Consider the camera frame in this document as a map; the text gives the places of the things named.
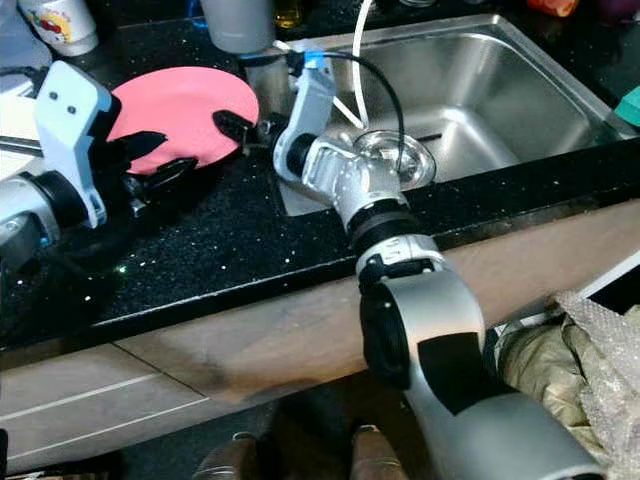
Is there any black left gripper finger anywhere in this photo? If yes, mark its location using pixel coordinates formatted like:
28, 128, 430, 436
130, 157, 202, 193
106, 129, 170, 161

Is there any pink round plate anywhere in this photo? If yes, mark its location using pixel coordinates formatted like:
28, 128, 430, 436
107, 65, 260, 177

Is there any stainless steel bowl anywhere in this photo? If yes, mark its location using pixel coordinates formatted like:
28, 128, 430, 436
352, 127, 440, 192

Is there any grey thermos jug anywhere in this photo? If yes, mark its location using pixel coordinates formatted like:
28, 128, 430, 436
199, 0, 280, 57

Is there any white round plate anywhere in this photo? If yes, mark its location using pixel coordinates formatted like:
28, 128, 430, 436
0, 94, 42, 153

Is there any yellow oil bottle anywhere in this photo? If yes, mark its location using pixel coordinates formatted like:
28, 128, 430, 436
275, 0, 304, 30

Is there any white mug with print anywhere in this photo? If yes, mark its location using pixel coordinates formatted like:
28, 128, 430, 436
17, 0, 100, 59

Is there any grey round container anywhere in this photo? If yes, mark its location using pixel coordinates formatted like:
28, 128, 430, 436
0, 0, 27, 73

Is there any brown cabinet front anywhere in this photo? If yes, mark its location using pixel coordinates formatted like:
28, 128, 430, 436
0, 198, 640, 476

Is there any stainless steel sink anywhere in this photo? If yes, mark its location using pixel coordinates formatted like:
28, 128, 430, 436
239, 11, 613, 217

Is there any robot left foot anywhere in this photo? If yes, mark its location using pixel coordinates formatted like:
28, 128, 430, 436
194, 431, 257, 480

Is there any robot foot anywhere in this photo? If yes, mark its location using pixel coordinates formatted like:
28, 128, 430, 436
349, 424, 412, 480
194, 431, 257, 480

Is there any orange red package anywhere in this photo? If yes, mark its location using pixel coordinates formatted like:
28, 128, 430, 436
524, 0, 582, 20

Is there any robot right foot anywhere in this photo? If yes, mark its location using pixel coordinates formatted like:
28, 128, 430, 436
349, 424, 412, 480

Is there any green sponge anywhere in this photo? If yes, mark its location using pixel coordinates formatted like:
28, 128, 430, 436
614, 84, 640, 129

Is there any bubble wrap bag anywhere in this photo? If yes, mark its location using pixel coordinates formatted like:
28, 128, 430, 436
494, 289, 640, 453

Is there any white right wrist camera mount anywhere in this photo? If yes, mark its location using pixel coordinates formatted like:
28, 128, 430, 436
271, 44, 337, 183

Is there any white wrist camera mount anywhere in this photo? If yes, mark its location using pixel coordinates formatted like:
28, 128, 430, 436
271, 44, 337, 183
34, 59, 117, 230

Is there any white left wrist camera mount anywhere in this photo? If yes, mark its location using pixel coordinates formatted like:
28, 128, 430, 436
34, 59, 117, 230

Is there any white hose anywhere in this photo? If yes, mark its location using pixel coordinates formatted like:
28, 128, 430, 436
271, 0, 378, 132

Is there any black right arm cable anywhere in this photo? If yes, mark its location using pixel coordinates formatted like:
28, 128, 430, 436
324, 49, 407, 167

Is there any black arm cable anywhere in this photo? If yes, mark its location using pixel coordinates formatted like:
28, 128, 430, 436
324, 49, 407, 167
0, 64, 42, 82

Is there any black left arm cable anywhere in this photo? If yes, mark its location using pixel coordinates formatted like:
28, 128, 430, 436
0, 64, 42, 82

